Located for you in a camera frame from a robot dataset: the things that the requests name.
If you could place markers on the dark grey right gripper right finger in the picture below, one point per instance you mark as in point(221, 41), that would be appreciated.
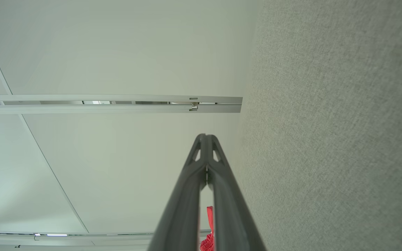
point(230, 216)

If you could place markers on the red shorts with white stripe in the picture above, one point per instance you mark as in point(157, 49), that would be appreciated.
point(208, 244)

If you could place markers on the grey fabric sofa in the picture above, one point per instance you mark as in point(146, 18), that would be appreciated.
point(326, 139)

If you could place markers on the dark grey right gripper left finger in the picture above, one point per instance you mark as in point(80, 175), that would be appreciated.
point(183, 209)

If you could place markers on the white partition frame rail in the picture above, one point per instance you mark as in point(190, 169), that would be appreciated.
point(82, 240)

